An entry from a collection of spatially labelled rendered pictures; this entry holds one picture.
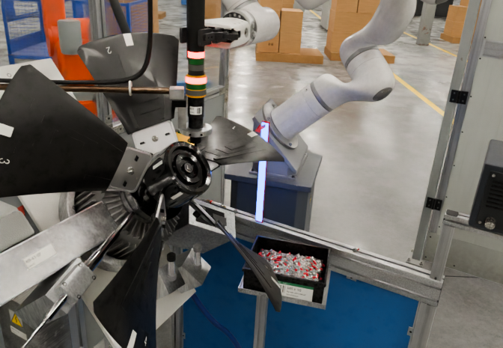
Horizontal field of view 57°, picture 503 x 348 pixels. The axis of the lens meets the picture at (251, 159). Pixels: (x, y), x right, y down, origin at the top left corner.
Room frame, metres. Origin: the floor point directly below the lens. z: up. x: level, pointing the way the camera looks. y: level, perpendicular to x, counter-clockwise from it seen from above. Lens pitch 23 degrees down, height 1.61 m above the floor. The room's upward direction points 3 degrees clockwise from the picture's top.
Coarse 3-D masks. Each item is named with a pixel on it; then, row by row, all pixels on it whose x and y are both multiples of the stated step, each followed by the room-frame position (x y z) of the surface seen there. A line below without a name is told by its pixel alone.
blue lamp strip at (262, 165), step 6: (264, 132) 1.26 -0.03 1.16; (264, 138) 1.26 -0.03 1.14; (264, 162) 1.26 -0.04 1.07; (264, 168) 1.26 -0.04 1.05; (258, 174) 1.27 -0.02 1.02; (264, 174) 1.26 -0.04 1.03; (258, 180) 1.27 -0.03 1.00; (264, 180) 1.26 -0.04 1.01; (258, 186) 1.27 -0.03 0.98; (258, 192) 1.26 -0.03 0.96; (258, 198) 1.26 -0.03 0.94; (258, 204) 1.26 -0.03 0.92; (258, 210) 1.26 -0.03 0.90; (258, 216) 1.26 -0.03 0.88
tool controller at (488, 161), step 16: (496, 144) 1.01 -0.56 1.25; (496, 160) 0.96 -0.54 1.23; (480, 176) 1.05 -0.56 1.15; (496, 176) 0.94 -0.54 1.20; (480, 192) 0.96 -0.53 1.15; (496, 192) 0.94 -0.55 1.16; (480, 208) 0.97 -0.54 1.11; (496, 208) 0.95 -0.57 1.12; (480, 224) 0.97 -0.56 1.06; (496, 224) 0.96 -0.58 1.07
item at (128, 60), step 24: (96, 48) 1.02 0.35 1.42; (120, 48) 1.04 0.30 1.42; (144, 48) 1.05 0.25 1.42; (168, 48) 1.08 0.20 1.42; (96, 72) 0.99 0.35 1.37; (120, 72) 1.00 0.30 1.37; (144, 72) 1.01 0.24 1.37; (168, 72) 1.03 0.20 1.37; (120, 96) 0.97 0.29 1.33; (144, 96) 0.97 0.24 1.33; (168, 96) 0.98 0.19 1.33; (120, 120) 0.94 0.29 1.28; (144, 120) 0.94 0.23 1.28
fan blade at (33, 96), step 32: (32, 96) 0.73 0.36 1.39; (64, 96) 0.77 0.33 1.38; (32, 128) 0.72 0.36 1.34; (64, 128) 0.75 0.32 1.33; (96, 128) 0.78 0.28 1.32; (32, 160) 0.71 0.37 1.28; (64, 160) 0.74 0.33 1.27; (96, 160) 0.77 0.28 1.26; (0, 192) 0.66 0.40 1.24; (32, 192) 0.70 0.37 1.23
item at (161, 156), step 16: (176, 144) 0.86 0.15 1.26; (160, 160) 0.83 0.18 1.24; (176, 160) 0.84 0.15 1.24; (192, 160) 0.87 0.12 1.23; (144, 176) 0.84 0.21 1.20; (160, 176) 0.81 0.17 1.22; (176, 176) 0.82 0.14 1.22; (192, 176) 0.85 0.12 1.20; (208, 176) 0.87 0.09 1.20; (128, 192) 0.83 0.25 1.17; (144, 192) 0.85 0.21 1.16; (176, 192) 0.80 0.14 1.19; (192, 192) 0.81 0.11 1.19; (144, 208) 0.83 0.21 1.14; (176, 208) 0.88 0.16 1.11
